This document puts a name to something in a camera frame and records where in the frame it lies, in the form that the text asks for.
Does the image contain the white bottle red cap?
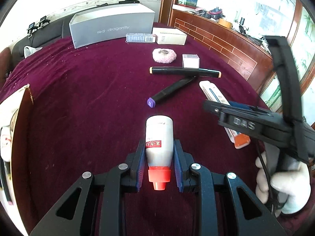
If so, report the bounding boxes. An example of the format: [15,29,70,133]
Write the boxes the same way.
[145,115,174,191]

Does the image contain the white gloved right hand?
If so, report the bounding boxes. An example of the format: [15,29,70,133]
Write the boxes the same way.
[255,158,311,217]

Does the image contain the white orange tube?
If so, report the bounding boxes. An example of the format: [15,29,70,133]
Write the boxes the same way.
[199,80,250,149]

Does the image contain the black marker purple cap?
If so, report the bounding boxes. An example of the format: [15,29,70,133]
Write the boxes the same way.
[147,76,196,108]

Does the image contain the wooden low cabinet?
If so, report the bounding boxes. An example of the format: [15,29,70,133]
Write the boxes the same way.
[169,9,272,92]

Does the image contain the black marker tan caps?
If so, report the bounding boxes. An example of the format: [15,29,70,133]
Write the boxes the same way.
[149,67,221,78]

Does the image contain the small white square box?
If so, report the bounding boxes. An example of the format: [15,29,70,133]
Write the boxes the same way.
[182,54,200,68]

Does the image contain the barcode striped box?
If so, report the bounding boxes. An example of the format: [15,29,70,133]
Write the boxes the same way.
[125,33,156,43]

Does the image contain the cream rectangular box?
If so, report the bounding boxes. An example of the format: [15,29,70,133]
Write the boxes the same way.
[152,27,187,45]

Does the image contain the white gold-edged tray box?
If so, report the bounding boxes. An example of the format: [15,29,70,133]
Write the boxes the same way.
[1,84,34,235]

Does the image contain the grey shoe box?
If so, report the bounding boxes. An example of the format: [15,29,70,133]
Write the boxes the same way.
[69,3,155,49]

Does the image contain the black leather headboard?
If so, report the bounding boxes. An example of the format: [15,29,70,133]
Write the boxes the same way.
[12,14,74,67]

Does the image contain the white plastic bag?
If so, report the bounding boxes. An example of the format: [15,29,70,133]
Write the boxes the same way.
[23,45,42,59]

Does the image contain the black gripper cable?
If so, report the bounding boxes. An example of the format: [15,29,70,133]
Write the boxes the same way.
[256,142,286,214]

